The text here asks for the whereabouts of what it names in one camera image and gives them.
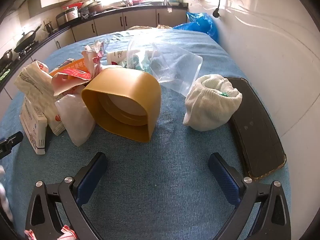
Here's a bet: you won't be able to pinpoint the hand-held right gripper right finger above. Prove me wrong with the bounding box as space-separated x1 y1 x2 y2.
208 152 292 240

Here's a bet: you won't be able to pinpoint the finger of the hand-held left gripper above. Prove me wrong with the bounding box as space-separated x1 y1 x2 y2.
0 131 24 159

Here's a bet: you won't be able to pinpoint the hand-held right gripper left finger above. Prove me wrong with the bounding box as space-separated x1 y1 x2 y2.
24 152 108 240

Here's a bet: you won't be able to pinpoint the white medicine box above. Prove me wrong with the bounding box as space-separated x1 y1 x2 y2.
19 96 48 155

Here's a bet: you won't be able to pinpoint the white printed paper packet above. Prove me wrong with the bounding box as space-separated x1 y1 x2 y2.
14 61 57 105

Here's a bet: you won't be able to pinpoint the white sock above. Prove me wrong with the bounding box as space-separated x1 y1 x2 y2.
182 74 243 131

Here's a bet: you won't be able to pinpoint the orange box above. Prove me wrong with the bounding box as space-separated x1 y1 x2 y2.
49 57 87 77

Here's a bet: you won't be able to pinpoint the gold plastic lid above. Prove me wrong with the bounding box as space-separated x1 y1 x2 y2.
81 67 162 143

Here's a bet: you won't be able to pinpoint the clear plastic bag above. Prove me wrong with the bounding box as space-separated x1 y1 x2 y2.
126 39 203 97

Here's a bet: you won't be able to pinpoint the small white sachet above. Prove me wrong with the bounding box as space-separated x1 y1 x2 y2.
47 105 67 137

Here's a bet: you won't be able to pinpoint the black phone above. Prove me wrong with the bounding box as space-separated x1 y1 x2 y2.
224 77 287 182

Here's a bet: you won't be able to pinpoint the white striped cloth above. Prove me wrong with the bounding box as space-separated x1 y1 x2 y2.
0 165 13 222

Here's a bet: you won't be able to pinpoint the red white crumpled wrapper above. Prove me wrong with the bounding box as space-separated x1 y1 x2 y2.
24 226 78 240

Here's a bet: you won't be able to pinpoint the white paper bag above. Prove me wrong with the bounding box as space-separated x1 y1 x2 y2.
55 94 97 147

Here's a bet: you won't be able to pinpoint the blue towel tablecloth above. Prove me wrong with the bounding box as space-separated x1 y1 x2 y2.
0 27 292 240

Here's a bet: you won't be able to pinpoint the black frying pan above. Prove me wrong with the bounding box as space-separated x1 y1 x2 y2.
0 49 13 68

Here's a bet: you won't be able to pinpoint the red white torn packet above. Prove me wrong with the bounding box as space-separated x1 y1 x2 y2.
51 70 92 97

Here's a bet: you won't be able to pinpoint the gas stove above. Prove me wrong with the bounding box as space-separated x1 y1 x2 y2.
11 41 39 60

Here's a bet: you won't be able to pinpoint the black wok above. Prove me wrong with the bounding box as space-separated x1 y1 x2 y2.
14 24 42 53

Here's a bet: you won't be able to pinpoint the crumpled white pink wrapper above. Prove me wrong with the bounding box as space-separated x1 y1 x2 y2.
82 41 108 79

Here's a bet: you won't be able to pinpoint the white bottle red label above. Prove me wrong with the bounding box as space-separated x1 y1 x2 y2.
107 51 130 68

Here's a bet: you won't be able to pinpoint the steel cooker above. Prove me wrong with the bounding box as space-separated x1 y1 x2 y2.
55 6 80 28

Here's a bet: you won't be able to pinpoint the grey base cabinets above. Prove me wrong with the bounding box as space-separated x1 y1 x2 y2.
0 7 188 100

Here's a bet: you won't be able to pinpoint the dark clay pot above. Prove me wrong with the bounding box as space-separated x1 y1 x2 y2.
89 1 103 15

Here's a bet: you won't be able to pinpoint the blue plastic bag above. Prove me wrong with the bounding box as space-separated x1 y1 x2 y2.
172 12 219 43

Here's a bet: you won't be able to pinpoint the black kitchen countertop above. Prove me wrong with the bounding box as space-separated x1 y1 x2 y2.
0 2 189 90

